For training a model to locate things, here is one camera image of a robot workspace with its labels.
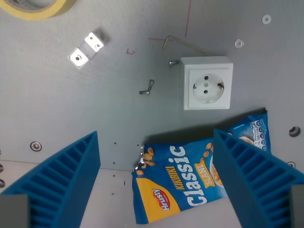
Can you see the shiny metal angle bracket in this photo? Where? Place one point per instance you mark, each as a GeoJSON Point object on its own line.
{"type": "Point", "coordinates": [85, 50]}

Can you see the clear plastic washer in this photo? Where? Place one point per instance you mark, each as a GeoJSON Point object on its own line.
{"type": "Point", "coordinates": [266, 19]}
{"type": "Point", "coordinates": [239, 43]}

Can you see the yellow masking tape roll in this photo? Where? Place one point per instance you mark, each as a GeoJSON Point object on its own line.
{"type": "Point", "coordinates": [35, 9]}

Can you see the small metal screw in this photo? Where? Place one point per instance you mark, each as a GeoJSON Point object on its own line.
{"type": "Point", "coordinates": [173, 63]}
{"type": "Point", "coordinates": [150, 85]}
{"type": "Point", "coordinates": [144, 92]}

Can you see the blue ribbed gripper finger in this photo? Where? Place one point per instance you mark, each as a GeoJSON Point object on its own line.
{"type": "Point", "coordinates": [59, 175]}
{"type": "Point", "coordinates": [255, 175]}

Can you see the blue peanut snack bag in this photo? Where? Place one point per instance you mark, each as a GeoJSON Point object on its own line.
{"type": "Point", "coordinates": [180, 183]}

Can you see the white wall power socket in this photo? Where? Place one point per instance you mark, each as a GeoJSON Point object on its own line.
{"type": "Point", "coordinates": [206, 83]}

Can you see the brass hex allen key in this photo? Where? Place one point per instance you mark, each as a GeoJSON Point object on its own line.
{"type": "Point", "coordinates": [185, 44]}

